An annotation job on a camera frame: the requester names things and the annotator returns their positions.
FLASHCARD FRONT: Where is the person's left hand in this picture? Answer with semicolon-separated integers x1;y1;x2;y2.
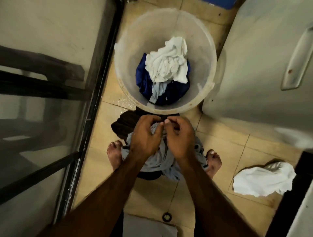
129;115;165;161

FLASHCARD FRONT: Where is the person's right hand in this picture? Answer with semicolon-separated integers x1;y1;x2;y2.
164;116;196;164

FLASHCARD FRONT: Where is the black eyelet curtain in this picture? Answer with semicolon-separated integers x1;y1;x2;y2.
110;110;181;181

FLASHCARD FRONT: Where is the grey shirt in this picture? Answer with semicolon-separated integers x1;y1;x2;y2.
121;122;208;182

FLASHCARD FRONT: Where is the blue eyelet curtain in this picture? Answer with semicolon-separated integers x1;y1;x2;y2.
136;52;191;106

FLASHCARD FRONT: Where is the large white clothes cloth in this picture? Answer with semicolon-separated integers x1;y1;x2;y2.
232;161;297;198

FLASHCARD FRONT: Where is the white washing machine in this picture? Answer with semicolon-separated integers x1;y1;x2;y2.
201;0;313;147

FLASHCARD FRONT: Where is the translucent white plastic bucket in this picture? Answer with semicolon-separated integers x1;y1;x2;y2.
113;7;217;115

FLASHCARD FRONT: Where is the person's right forearm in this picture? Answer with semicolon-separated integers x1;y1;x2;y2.
176;156;260;237

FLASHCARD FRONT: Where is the person's left forearm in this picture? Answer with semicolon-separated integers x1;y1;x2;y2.
41;156;147;237

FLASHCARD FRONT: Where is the person's left foot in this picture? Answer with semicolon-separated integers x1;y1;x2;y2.
107;141;124;171

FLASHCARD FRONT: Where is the dark wooden furniture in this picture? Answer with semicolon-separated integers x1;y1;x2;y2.
0;45;95;101

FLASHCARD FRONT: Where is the white appliance with blue base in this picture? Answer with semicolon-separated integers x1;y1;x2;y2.
203;0;236;10

